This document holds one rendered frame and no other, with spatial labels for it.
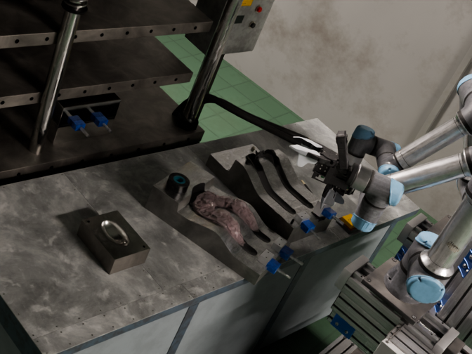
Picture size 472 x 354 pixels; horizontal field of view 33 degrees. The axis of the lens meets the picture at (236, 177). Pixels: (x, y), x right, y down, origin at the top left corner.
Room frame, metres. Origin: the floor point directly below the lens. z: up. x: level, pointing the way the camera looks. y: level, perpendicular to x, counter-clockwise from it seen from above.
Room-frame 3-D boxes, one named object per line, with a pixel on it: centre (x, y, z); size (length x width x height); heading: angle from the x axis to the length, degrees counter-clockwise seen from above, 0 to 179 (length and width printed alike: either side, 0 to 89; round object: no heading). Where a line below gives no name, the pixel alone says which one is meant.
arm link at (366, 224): (2.10, -0.42, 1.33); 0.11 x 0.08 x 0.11; 0
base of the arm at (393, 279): (2.22, -0.68, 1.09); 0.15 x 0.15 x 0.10
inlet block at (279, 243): (2.36, -0.30, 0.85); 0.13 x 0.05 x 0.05; 74
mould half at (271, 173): (2.72, -0.14, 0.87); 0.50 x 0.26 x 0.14; 57
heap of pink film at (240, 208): (2.38, -0.02, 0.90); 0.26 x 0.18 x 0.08; 74
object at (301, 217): (2.52, -0.34, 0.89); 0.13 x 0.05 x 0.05; 57
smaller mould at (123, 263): (2.04, 0.28, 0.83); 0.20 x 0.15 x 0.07; 57
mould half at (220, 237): (2.38, -0.02, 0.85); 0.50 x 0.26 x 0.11; 74
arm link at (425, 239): (2.22, -0.68, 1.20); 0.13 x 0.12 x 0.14; 0
